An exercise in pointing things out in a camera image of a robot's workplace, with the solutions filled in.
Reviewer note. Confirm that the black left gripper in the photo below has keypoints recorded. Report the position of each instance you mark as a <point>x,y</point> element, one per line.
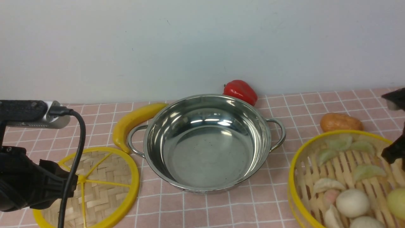
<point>24,183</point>

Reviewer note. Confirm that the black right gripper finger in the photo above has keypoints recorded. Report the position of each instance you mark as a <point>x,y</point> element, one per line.
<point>395,100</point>

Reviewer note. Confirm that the yellow bamboo steamer basket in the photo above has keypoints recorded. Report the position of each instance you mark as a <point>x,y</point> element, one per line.
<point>308,207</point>

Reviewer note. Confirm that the yellow woven steamer lid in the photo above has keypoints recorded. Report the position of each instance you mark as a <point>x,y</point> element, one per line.
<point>107,187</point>

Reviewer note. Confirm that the stainless steel pot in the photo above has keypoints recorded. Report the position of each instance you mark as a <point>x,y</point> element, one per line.
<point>206,143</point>

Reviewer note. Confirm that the green dumpling back right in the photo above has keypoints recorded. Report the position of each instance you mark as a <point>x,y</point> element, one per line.
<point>363,146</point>

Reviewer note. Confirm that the green dumpling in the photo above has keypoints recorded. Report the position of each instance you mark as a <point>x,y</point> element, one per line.
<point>367,171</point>
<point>340,143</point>
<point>363,146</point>
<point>325,155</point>

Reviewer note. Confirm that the green dumpling centre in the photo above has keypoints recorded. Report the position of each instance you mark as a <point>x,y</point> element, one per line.
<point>367,171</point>

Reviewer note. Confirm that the yellow-green round bun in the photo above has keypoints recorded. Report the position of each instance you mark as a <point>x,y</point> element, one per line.
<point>396,202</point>

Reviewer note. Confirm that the green dumpling back left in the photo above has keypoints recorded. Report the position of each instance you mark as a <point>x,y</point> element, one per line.
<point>340,143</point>

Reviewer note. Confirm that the white round bun upper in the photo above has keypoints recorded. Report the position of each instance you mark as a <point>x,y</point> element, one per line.
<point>353,203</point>

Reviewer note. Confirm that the white round bun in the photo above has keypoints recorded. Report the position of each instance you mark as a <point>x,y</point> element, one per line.
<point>366,222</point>
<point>353,203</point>

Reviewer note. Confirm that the brown potato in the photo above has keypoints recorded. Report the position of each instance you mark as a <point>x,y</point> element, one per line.
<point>339,121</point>

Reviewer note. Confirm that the white round bun lower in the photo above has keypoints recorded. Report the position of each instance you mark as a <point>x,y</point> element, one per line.
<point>366,222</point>

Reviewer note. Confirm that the pink dumpling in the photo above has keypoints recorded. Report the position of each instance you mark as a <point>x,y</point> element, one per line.
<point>329,197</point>

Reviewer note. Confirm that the white dumpling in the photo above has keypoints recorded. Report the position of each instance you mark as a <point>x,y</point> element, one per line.
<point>332,218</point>
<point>325,184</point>

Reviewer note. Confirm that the white dumpling front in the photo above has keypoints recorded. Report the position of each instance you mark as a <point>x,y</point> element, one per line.
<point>332,218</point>

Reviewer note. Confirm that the pink checkered tablecloth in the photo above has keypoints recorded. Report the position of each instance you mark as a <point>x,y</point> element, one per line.
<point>261,202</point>

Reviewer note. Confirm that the yellow banana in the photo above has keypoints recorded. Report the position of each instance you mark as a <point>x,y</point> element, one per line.
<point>130,121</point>

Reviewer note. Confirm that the red bell pepper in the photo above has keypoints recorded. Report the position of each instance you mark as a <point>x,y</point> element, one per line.
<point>241,90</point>

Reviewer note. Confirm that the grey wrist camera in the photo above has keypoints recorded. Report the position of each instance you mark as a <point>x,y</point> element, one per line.
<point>31,114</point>

